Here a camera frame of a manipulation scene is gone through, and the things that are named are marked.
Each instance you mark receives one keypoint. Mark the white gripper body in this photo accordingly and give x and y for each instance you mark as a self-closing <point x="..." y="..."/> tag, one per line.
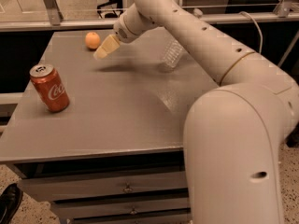
<point x="123" y="32"/>

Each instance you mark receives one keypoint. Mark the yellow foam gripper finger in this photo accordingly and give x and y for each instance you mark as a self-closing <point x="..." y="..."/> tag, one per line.
<point x="109" y="45"/>

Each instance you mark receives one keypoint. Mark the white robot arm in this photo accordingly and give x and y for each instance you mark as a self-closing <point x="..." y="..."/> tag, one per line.
<point x="231" y="134"/>

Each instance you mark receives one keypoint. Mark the orange fruit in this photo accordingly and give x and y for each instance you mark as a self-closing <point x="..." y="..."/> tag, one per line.
<point x="92" y="40"/>

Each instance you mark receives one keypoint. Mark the clear plastic water bottle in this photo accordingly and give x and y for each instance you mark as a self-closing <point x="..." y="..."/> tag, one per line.
<point x="172" y="55"/>

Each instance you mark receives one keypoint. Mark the red cola can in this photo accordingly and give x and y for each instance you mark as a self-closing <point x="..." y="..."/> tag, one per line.
<point x="49" y="87"/>

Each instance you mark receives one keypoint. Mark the grey drawer cabinet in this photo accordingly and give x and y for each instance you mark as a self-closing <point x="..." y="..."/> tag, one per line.
<point x="125" y="116"/>

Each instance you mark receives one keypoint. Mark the top grey drawer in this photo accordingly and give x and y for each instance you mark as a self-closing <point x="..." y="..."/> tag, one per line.
<point x="96" y="185"/>

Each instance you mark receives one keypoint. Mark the grey drawer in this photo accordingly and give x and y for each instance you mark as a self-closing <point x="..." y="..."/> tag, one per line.
<point x="78" y="210"/>
<point x="171" y="217"/>
<point x="96" y="185"/>

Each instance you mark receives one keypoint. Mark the metal window railing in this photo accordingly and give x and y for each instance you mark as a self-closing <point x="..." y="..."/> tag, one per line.
<point x="33" y="15"/>

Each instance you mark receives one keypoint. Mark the middle grey drawer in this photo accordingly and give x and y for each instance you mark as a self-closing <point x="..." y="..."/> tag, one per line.
<point x="78" y="210"/>

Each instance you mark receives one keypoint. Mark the black shoe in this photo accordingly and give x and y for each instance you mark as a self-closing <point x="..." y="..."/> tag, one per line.
<point x="10" y="201"/>

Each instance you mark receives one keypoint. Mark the bottom grey drawer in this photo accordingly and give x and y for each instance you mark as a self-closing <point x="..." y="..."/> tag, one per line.
<point x="171" y="217"/>

